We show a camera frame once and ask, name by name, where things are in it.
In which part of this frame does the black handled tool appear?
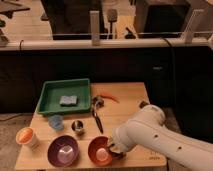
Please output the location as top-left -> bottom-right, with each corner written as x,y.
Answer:
139,101 -> 149,109

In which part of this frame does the orange and white cup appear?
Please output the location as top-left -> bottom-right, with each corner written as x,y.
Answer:
16,127 -> 39,150

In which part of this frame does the bunch of dark grapes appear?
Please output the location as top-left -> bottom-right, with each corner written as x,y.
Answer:
109,151 -> 125,158

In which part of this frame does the black handled can opener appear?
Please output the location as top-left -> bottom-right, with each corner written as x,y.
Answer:
92,95 -> 104,133

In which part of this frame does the orange carrot toy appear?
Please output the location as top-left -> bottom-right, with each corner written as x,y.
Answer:
100,94 -> 119,103

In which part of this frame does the blue sponge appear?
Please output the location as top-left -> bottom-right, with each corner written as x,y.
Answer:
60,96 -> 78,106

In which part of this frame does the red bowl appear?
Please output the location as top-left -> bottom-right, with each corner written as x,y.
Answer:
88,136 -> 113,166

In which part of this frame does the purple bowl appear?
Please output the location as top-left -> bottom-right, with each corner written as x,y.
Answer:
47,135 -> 79,167

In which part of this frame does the small blue plastic cup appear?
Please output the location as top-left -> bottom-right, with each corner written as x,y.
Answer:
48,115 -> 64,131

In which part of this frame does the green plastic tray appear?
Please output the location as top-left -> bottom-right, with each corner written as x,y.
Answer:
36,78 -> 91,116

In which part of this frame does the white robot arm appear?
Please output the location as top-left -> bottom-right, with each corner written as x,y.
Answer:
107,104 -> 213,171

